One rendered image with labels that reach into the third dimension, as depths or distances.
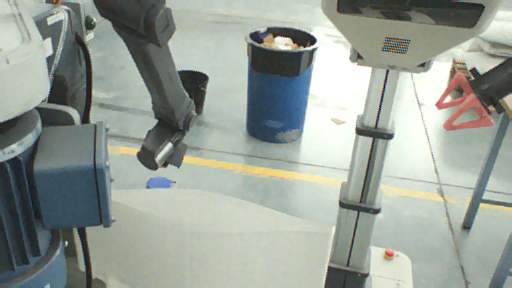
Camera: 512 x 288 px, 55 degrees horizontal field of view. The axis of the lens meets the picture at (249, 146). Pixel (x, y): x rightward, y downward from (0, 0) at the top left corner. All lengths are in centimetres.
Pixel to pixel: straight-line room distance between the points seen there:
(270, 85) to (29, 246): 255
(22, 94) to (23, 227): 16
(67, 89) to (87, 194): 49
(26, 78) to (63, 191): 13
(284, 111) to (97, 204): 262
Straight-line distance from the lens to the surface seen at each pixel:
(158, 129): 106
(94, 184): 55
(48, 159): 55
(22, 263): 61
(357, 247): 166
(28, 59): 50
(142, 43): 74
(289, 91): 307
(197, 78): 363
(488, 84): 98
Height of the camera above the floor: 158
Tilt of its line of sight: 30 degrees down
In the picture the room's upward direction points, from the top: 4 degrees clockwise
